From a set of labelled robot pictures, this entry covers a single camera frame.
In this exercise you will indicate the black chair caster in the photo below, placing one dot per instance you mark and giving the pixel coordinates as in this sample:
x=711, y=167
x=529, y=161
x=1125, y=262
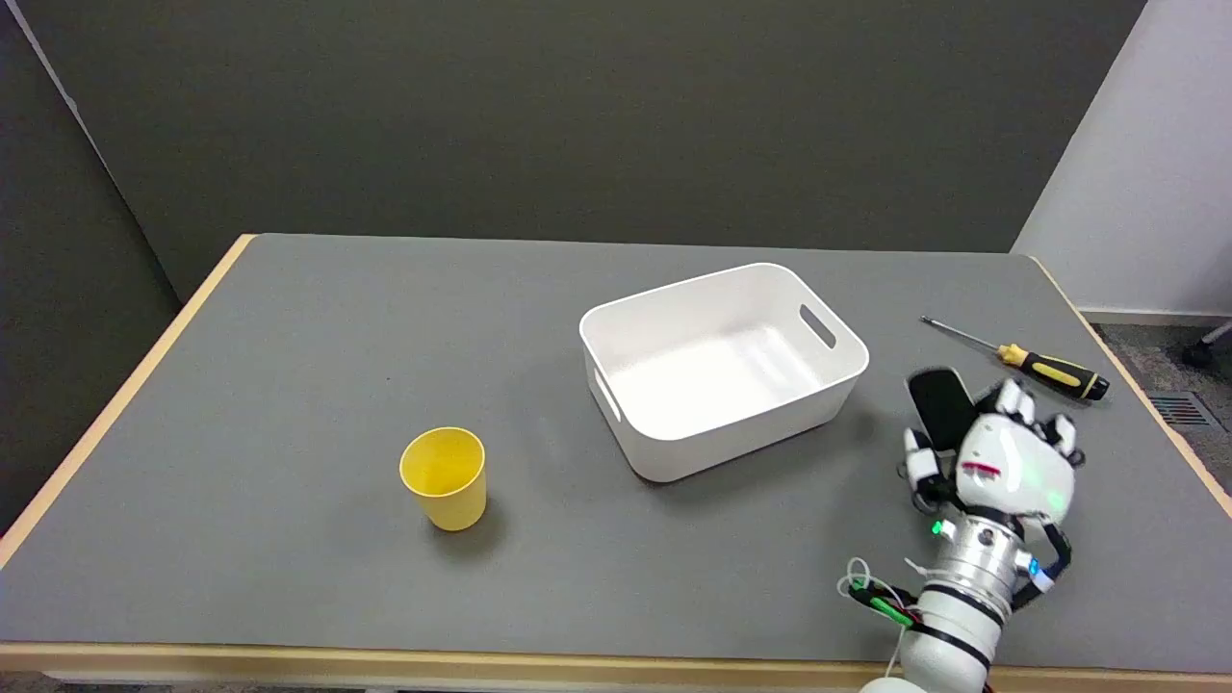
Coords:
x=1207, y=347

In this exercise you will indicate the yellow plastic cup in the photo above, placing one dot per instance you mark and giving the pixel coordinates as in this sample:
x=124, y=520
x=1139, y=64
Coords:
x=445, y=477

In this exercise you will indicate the yellow black screwdriver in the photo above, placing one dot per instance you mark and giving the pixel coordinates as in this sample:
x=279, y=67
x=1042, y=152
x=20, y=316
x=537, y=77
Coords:
x=1032, y=361

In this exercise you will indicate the white plastic container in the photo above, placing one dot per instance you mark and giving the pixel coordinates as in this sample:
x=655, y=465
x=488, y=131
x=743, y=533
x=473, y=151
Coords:
x=720, y=368

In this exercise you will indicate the black blackboard eraser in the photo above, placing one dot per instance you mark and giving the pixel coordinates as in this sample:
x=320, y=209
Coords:
x=941, y=404

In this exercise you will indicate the floor vent grille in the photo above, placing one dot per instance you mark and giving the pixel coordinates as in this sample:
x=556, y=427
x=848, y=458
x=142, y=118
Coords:
x=1183, y=410

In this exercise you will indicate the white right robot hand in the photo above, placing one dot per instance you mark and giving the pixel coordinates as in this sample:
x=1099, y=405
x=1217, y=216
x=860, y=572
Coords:
x=1011, y=465

